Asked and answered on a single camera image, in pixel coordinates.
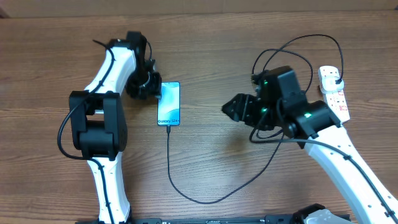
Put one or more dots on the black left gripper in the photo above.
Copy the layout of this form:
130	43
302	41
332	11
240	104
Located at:
153	86

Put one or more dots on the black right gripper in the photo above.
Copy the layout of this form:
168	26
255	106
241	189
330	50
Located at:
245	108

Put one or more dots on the Galaxy S24 smartphone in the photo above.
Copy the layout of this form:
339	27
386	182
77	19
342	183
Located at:
168	112

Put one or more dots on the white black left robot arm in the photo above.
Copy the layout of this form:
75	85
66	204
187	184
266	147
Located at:
95	128

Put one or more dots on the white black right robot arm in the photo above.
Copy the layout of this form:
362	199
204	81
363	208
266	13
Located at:
280	102

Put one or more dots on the white charger plug adapter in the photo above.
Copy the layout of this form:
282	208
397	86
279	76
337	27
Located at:
329	85

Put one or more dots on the white power strip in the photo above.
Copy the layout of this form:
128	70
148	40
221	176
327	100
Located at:
336	101

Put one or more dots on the brown cardboard backdrop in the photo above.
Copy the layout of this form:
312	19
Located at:
77	8

